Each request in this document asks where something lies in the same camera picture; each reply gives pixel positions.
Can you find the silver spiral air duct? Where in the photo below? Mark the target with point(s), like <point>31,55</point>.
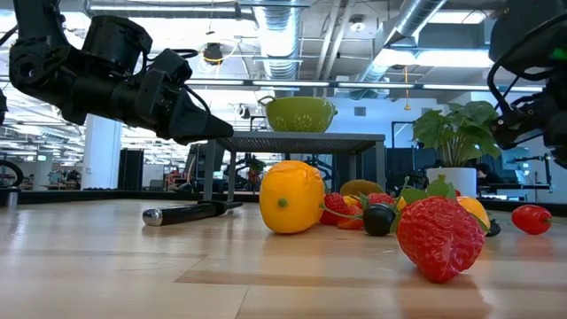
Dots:
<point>412,17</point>
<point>279,35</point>

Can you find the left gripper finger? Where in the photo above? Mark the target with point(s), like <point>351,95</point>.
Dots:
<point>195,119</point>
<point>190,137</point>

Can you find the black wheel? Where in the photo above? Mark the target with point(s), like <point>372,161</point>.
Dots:
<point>20,175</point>

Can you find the black kitchen knife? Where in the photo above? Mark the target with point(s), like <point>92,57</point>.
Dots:
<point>186,213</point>

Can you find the dark background monitor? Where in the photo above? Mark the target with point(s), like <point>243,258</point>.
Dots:
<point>204,164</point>

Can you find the silver metal post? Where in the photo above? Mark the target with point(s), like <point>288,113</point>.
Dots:
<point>11,197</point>

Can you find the black cabinet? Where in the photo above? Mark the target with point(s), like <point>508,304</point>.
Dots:
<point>130,168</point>

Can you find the yellow toy squash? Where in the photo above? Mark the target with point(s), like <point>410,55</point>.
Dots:
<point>290,199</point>

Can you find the brown toy kiwi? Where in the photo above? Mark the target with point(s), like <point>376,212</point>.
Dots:
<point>361,187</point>

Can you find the white column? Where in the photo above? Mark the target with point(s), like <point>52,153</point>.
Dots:
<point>101,150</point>

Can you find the background black robot arm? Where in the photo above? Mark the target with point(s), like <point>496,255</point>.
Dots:
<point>531,158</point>

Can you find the person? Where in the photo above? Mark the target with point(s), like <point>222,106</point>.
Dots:
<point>487,173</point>

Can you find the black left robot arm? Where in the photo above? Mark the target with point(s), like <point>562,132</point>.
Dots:
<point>44,66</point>

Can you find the potted monstera plant white pot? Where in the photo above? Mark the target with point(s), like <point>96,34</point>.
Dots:
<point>460,133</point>

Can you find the red toy strawberry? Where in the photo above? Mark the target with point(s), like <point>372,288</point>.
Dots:
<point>333,204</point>
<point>380,198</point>
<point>438,239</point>
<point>351,221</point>

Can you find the background black machine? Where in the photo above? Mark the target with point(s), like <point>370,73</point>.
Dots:
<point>252,170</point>

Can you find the grey perforated metal shelf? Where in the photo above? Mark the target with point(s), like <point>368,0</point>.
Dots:
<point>301,142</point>

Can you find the dark toy berry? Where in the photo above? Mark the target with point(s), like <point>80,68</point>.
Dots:
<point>378,220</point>
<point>493,228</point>

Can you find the long white light bar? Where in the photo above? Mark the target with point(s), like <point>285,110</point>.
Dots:
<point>310,83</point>

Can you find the green plastic colander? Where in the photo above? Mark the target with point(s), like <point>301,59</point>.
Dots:
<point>299,115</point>

